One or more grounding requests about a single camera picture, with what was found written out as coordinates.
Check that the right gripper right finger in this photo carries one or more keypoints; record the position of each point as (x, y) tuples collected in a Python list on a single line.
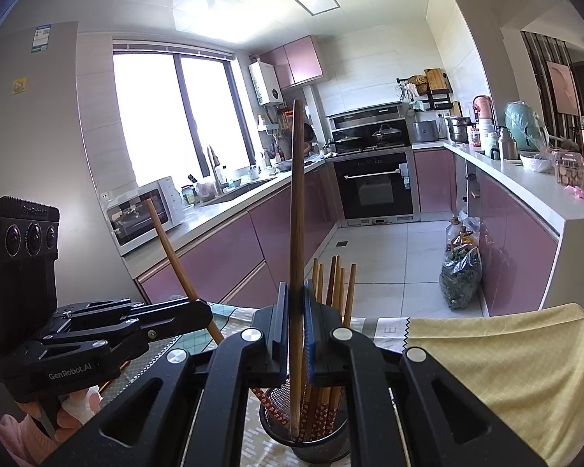
[(404, 408)]

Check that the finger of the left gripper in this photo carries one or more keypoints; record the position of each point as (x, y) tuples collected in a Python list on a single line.
[(107, 311), (172, 318)]

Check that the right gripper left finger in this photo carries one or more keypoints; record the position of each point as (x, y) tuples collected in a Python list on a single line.
[(187, 413)]

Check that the wooden chopstick red handle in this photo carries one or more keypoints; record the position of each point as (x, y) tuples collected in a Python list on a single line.
[(296, 281)]

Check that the pink sleeve left forearm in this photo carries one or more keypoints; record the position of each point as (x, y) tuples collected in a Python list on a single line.
[(22, 443)]

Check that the purple kitchen cabinets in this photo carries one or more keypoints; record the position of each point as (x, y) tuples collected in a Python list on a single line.
[(238, 252)]

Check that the left hand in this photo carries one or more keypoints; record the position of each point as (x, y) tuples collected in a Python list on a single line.
[(64, 416)]

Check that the black mesh utensil holder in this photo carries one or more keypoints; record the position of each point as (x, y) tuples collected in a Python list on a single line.
[(323, 434)]

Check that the white microwave oven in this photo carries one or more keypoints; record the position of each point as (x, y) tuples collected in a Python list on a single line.
[(130, 221)]

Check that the patterned beige tablecloth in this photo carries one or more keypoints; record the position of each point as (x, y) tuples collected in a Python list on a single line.
[(193, 413)]

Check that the yellow cloth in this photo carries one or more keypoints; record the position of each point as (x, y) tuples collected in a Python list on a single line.
[(528, 368)]

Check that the bag of greens on floor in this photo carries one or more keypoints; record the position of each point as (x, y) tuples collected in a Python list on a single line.
[(461, 270)]

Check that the white water heater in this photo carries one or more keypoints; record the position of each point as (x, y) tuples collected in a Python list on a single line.
[(265, 83)]

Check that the built-in black oven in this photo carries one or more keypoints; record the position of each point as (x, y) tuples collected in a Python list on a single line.
[(374, 167)]

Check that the steel pot on counter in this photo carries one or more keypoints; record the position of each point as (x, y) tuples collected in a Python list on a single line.
[(457, 128)]

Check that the pink upper cabinet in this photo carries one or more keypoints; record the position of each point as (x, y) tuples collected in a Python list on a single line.
[(296, 63)]

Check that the teal appliance on counter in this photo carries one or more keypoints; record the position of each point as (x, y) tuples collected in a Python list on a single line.
[(524, 126)]

